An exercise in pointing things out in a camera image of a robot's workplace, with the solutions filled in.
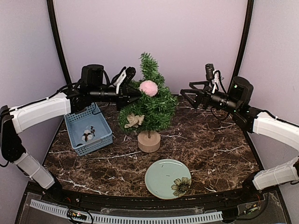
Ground tan wooden ornaments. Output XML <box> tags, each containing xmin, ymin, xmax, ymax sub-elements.
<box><xmin>124</xmin><ymin>113</ymin><xmax>145</xmax><ymax>128</ymax></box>

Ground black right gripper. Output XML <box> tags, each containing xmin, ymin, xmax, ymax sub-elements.
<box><xmin>181</xmin><ymin>81</ymin><xmax>241</xmax><ymax>114</ymax></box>

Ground pink ornament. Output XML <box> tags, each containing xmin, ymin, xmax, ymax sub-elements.
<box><xmin>139</xmin><ymin>80</ymin><xmax>158</xmax><ymax>97</ymax></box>

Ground black frame post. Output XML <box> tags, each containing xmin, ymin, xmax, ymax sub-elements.
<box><xmin>232</xmin><ymin>0</ymin><xmax>254</xmax><ymax>77</ymax></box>
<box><xmin>46</xmin><ymin>0</ymin><xmax>71</xmax><ymax>84</ymax></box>

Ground blue plastic basket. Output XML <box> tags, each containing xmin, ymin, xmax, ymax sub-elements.
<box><xmin>64</xmin><ymin>103</ymin><xmax>113</xmax><ymax>156</ymax></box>

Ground green flower plate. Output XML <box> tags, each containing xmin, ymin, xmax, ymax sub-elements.
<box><xmin>144</xmin><ymin>159</ymin><xmax>192</xmax><ymax>200</ymax></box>

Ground black right frame post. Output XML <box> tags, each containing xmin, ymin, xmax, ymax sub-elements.
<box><xmin>232</xmin><ymin>0</ymin><xmax>254</xmax><ymax>77</ymax></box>

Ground white cable duct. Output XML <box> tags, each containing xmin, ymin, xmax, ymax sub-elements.
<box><xmin>29</xmin><ymin>199</ymin><xmax>223</xmax><ymax>224</ymax></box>

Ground white cotton flower ornament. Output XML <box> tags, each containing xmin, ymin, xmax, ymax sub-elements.
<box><xmin>81</xmin><ymin>126</ymin><xmax>95</xmax><ymax>142</ymax></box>

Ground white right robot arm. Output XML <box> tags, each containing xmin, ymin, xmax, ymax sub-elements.
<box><xmin>180</xmin><ymin>77</ymin><xmax>299</xmax><ymax>203</ymax></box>

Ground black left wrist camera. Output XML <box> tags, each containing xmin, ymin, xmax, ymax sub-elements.
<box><xmin>111</xmin><ymin>66</ymin><xmax>136</xmax><ymax>94</ymax></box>

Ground small green christmas tree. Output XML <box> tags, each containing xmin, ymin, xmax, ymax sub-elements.
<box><xmin>118</xmin><ymin>52</ymin><xmax>178</xmax><ymax>153</ymax></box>

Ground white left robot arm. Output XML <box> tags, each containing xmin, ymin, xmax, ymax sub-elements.
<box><xmin>0</xmin><ymin>64</ymin><xmax>141</xmax><ymax>203</ymax></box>

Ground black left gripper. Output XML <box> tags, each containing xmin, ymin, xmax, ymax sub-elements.
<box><xmin>90</xmin><ymin>85</ymin><xmax>145</xmax><ymax>111</ymax></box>

